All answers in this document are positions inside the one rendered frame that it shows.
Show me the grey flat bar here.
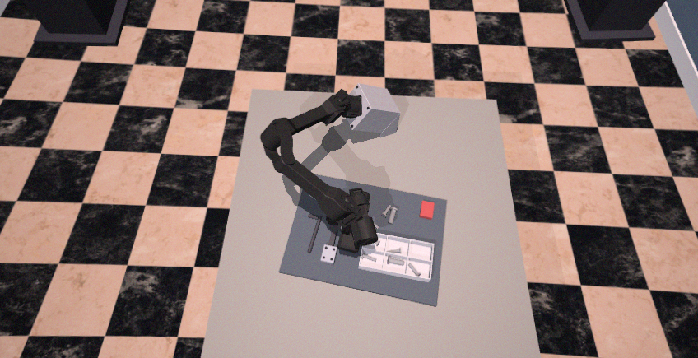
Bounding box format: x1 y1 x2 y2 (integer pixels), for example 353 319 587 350
328 225 337 246

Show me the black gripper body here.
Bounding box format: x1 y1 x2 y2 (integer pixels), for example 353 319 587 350
337 191 370 253

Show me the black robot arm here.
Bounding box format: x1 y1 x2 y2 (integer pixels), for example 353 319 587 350
260 89 379 246

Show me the red rectangular block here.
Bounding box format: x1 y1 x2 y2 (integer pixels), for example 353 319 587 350
420 201 434 220

